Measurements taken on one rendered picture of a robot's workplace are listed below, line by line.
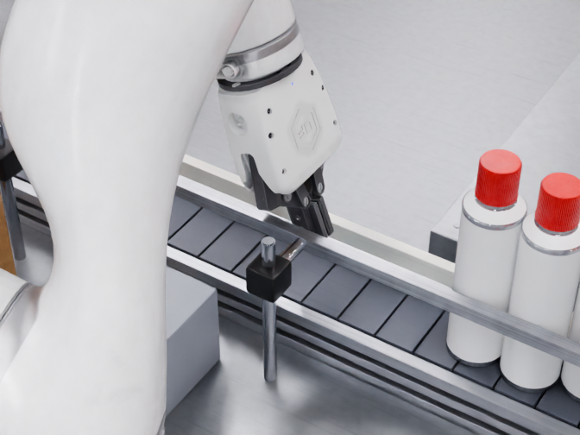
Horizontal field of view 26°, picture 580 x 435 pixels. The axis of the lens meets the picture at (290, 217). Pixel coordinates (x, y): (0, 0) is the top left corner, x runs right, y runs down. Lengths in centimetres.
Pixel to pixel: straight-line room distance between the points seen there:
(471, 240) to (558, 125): 40
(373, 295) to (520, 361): 17
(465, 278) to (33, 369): 53
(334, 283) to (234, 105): 21
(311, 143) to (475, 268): 18
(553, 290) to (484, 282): 6
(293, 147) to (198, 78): 49
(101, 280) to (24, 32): 12
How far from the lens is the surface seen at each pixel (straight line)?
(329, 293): 115
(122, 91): 56
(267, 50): 102
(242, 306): 117
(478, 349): 108
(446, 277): 114
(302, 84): 107
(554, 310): 102
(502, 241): 100
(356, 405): 113
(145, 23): 56
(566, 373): 108
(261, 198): 107
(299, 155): 107
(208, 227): 122
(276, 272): 104
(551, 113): 140
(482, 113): 147
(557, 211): 96
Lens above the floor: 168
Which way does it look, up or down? 40 degrees down
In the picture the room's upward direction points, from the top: straight up
